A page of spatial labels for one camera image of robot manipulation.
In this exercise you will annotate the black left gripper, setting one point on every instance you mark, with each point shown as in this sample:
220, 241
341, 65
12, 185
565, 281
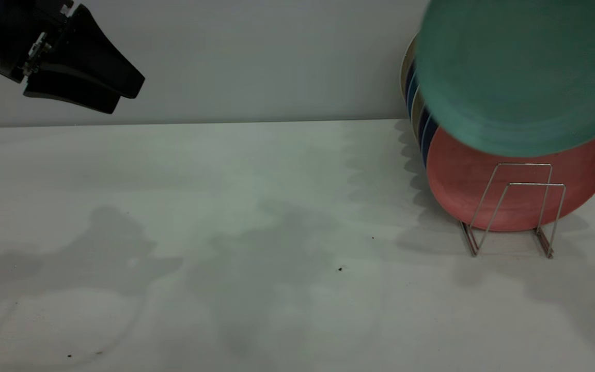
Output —
8, 31

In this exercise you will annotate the green round plate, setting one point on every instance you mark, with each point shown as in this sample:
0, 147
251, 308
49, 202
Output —
525, 72

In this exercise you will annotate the cream round plate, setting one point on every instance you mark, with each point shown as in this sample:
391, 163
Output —
417, 113
406, 72

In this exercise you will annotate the dark blue round plate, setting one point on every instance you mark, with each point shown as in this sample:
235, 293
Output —
424, 129

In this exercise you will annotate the red round plate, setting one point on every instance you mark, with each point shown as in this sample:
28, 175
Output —
463, 186

